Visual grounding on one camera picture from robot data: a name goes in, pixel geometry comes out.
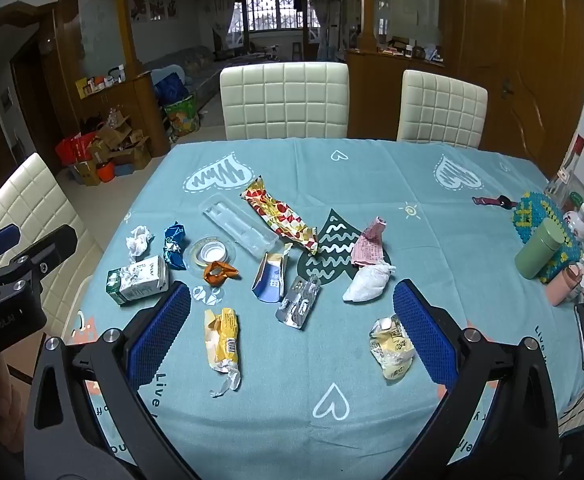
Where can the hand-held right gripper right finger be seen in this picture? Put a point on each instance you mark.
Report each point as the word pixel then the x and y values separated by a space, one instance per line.
pixel 422 335

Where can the beaded tissue box cover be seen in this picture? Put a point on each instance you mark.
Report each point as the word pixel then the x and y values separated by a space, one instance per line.
pixel 527 212

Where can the white crumpled bag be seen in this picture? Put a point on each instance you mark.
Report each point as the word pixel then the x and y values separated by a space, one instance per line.
pixel 369 285

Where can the orange crumpled wrapper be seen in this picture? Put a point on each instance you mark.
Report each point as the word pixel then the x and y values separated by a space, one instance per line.
pixel 219 272

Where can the red yellow foil wrapper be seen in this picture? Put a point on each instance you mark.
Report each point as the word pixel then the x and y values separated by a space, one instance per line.
pixel 279 212

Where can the wooden door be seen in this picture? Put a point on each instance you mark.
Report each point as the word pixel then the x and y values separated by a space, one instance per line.
pixel 547 60

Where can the green thermos cup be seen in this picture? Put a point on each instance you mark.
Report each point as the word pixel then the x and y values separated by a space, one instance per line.
pixel 539 250

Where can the pale yellow crumpled wrapper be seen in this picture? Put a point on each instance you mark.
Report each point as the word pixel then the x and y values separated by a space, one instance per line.
pixel 392 350

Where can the orange bucket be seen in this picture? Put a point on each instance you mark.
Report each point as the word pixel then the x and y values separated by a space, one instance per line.
pixel 105 172

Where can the grey sofa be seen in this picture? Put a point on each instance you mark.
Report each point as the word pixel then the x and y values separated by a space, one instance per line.
pixel 197 65

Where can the pink paper slip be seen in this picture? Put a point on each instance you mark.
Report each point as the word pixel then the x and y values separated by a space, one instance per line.
pixel 369 245

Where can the green white milk carton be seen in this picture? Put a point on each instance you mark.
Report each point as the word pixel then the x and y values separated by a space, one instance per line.
pixel 139 280

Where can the wooden counter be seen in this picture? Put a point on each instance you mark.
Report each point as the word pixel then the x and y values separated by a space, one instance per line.
pixel 372 95

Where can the blue bag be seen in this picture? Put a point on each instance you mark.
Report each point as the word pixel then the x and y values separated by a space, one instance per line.
pixel 172 87

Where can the red bag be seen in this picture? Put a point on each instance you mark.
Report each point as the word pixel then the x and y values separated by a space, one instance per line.
pixel 72 149

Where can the teal printed tablecloth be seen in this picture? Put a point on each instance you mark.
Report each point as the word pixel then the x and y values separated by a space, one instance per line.
pixel 322 370

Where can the clear round plastic lid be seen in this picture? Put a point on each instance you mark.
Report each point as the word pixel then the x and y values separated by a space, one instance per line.
pixel 194 260

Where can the yellow snack wrapper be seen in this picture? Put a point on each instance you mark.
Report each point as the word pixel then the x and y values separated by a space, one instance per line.
pixel 222 340

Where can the colourful shopping bag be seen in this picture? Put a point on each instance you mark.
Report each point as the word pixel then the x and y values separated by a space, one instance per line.
pixel 182 115

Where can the cream quilted chair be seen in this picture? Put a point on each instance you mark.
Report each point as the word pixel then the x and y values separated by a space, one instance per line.
pixel 444 110
pixel 284 100
pixel 32 200

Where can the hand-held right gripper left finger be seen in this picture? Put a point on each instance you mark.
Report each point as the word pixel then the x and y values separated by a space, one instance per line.
pixel 162 330

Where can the pile of cardboard boxes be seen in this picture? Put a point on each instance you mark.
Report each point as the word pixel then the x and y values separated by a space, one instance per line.
pixel 122 145

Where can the white bottle cap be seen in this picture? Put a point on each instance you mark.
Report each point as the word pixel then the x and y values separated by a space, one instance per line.
pixel 213 252

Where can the clear plastic tray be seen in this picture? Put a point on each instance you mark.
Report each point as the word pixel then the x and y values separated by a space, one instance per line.
pixel 239 222

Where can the flattened blue white carton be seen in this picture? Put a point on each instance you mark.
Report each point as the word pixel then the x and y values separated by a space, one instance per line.
pixel 269 280

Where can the blue foil candy wrapper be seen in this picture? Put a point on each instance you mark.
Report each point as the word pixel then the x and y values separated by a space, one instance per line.
pixel 174 245

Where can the clear glass bottle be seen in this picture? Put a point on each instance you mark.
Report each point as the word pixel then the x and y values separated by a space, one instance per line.
pixel 569 165

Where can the pink cup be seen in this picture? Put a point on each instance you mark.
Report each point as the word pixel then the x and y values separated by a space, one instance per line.
pixel 562 285

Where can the silver blister pack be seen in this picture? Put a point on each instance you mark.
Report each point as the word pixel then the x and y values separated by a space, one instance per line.
pixel 299 302

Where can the crumpled white tissue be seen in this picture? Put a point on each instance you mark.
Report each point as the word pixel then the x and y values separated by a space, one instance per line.
pixel 139 241

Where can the window with grille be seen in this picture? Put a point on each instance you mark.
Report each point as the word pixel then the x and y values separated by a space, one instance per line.
pixel 274 10

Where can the wooden partition cabinet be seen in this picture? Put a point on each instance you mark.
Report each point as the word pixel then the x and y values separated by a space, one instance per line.
pixel 142 110

